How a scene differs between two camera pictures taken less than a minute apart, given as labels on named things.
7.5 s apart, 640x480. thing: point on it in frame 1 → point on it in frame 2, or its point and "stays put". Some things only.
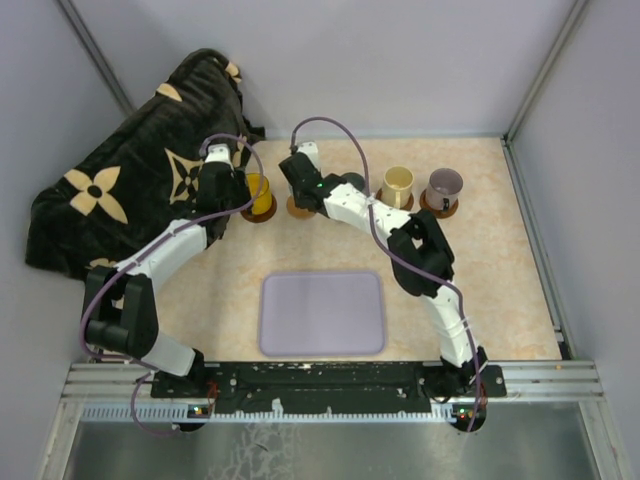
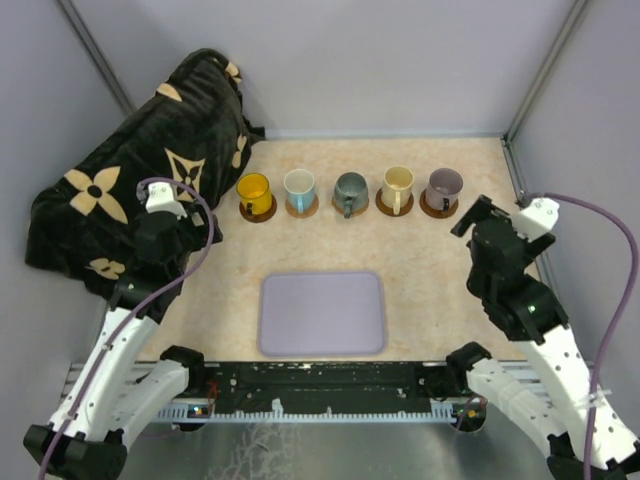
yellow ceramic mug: [263, 203] stays put
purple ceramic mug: [443, 187] stays put
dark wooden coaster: [439, 213] stays put
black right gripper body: [297, 197] → [530, 249]
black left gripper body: [239, 191] → [193, 239]
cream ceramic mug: [397, 186] stays put
